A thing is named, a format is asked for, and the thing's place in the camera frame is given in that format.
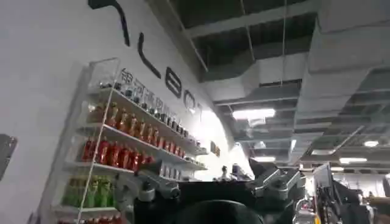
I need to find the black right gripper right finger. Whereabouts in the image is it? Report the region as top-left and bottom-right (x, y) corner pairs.
(247, 158), (307, 204)

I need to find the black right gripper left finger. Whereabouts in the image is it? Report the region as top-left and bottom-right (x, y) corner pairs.
(114, 160), (182, 214)

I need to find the white shelf with bottles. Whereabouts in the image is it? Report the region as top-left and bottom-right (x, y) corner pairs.
(45, 57), (210, 224)

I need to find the dark equipment rack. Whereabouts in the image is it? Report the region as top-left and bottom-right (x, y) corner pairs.
(311, 163), (390, 224)

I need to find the large rectangular ceiling light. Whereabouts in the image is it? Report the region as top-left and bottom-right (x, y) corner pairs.
(232, 108), (277, 121)

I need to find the white ventilation duct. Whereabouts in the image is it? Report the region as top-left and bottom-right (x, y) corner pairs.
(199, 52), (309, 103)

